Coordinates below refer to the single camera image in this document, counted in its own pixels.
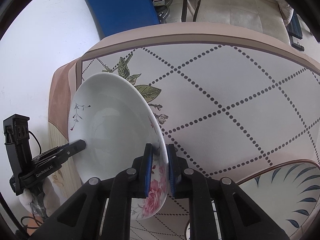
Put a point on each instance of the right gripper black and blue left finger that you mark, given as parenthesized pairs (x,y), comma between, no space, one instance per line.
(101,209)

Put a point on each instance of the white plate pink roses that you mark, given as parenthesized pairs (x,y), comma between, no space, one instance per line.
(114,120)

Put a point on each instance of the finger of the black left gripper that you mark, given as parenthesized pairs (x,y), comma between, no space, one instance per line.
(75,147)

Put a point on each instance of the white gloved hand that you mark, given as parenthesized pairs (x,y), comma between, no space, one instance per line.
(43,205)

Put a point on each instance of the cream sofa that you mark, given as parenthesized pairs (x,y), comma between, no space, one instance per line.
(269,17)

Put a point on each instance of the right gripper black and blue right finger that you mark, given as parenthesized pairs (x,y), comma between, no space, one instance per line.
(185,179)

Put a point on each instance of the blue leaf pattern plate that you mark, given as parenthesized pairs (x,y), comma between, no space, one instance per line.
(272,204)

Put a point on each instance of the floral patterned tablecloth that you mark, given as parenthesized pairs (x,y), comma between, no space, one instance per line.
(233,101)

